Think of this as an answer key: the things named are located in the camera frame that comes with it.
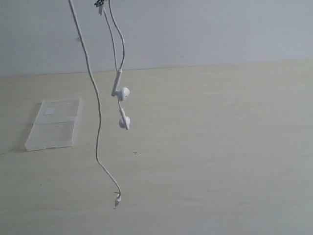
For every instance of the clear plastic storage box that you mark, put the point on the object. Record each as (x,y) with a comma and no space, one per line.
(55,124)

